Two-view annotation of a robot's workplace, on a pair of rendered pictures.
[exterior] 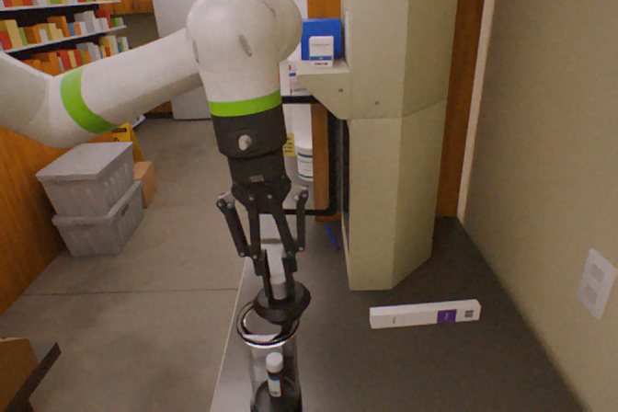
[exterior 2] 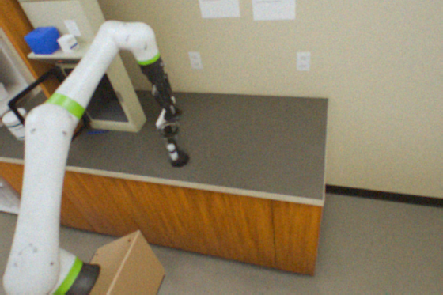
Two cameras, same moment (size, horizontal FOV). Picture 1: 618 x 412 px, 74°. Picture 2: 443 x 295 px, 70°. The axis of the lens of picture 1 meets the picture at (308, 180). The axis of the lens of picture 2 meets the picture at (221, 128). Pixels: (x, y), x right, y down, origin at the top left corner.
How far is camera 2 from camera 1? 112 cm
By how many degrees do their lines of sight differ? 58
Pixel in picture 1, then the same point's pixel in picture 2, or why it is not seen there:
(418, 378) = (188, 122)
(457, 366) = (189, 111)
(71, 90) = (71, 105)
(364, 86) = not seen: hidden behind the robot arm
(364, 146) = (114, 69)
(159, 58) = (97, 66)
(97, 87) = (81, 95)
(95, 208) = not seen: outside the picture
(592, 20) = not seen: outside the picture
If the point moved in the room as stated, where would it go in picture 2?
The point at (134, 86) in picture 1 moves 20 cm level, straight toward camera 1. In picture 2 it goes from (93, 84) to (149, 73)
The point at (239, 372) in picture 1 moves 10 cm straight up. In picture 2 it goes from (159, 171) to (153, 158)
